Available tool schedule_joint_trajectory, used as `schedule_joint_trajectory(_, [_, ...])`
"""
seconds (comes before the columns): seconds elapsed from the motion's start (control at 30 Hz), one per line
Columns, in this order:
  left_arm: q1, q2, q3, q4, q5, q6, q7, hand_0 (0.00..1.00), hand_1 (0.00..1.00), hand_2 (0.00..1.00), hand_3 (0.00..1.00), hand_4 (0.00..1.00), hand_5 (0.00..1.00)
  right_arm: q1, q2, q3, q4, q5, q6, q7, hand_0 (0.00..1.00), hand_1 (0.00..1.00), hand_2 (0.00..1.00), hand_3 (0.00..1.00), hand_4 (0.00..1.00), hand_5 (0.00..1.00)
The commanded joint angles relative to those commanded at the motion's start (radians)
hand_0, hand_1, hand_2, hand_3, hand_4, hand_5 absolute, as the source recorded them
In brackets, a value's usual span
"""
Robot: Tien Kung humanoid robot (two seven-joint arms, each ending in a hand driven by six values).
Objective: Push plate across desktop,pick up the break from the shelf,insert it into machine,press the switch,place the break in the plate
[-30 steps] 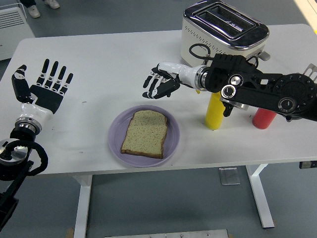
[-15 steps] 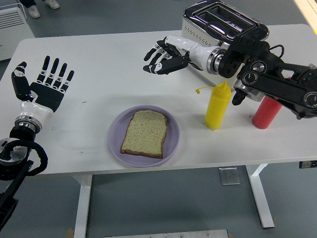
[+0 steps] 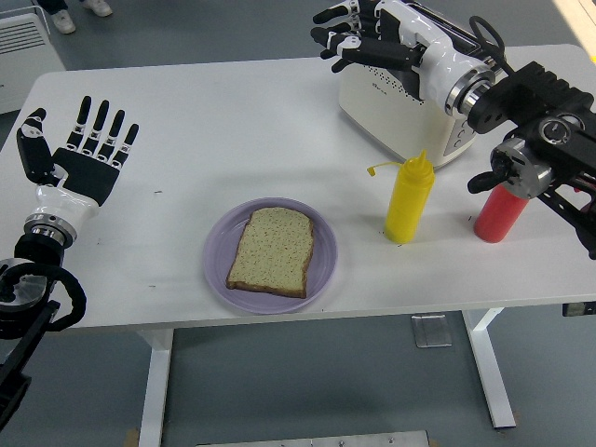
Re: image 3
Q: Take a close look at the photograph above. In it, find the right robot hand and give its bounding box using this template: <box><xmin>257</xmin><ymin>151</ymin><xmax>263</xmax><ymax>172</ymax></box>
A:
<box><xmin>310</xmin><ymin>0</ymin><xmax>485</xmax><ymax>106</ymax></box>

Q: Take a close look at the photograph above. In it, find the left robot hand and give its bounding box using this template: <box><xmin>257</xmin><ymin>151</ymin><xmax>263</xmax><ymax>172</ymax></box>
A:
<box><xmin>16</xmin><ymin>96</ymin><xmax>141</xmax><ymax>220</ymax></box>

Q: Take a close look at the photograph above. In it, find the cream and chrome toaster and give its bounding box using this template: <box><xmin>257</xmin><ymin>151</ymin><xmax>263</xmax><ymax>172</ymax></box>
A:
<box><xmin>337</xmin><ymin>1</ymin><xmax>483</xmax><ymax>169</ymax></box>

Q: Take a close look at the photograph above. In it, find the bread slice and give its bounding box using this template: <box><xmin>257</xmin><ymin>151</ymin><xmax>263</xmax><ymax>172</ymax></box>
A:
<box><xmin>225</xmin><ymin>208</ymin><xmax>316</xmax><ymax>299</ymax></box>

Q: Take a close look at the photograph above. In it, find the purple plate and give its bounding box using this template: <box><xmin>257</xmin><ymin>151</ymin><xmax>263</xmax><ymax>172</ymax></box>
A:
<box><xmin>202</xmin><ymin>197</ymin><xmax>339</xmax><ymax>316</ymax></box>

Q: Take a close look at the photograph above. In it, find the small metal floor plate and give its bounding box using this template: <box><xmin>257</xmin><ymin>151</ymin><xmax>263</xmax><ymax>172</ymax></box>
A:
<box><xmin>410</xmin><ymin>315</ymin><xmax>453</xmax><ymax>348</ymax></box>

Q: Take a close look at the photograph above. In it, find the white heater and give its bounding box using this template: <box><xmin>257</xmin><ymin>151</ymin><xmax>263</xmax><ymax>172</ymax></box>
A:
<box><xmin>0</xmin><ymin>0</ymin><xmax>67</xmax><ymax>115</ymax></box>

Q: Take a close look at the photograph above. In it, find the yellow squeeze bottle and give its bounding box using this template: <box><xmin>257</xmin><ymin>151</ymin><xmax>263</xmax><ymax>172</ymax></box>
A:
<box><xmin>366</xmin><ymin>149</ymin><xmax>437</xmax><ymax>244</ymax></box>

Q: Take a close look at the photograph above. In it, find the person's white shoe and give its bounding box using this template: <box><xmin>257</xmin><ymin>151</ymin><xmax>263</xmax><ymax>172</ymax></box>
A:
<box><xmin>83</xmin><ymin>0</ymin><xmax>115</xmax><ymax>18</ymax></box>
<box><xmin>51</xmin><ymin>11</ymin><xmax>77</xmax><ymax>34</ymax></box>

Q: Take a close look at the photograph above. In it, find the red squeeze bottle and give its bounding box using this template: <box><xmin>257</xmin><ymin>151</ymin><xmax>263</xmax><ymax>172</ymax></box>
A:
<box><xmin>473</xmin><ymin>183</ymin><xmax>530</xmax><ymax>244</ymax></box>

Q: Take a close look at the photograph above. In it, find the white table leg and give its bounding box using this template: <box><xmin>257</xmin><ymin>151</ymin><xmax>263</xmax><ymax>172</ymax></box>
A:
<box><xmin>136</xmin><ymin>328</ymin><xmax>175</xmax><ymax>447</ymax></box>
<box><xmin>461</xmin><ymin>307</ymin><xmax>518</xmax><ymax>429</ymax></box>

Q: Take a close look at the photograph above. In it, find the black table control box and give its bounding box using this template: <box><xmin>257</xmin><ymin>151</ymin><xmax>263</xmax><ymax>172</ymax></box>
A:
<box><xmin>562</xmin><ymin>301</ymin><xmax>596</xmax><ymax>318</ymax></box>

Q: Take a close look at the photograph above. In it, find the long metal base plate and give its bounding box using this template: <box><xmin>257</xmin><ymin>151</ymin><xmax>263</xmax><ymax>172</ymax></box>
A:
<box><xmin>195</xmin><ymin>430</ymin><xmax>432</xmax><ymax>447</ymax></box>

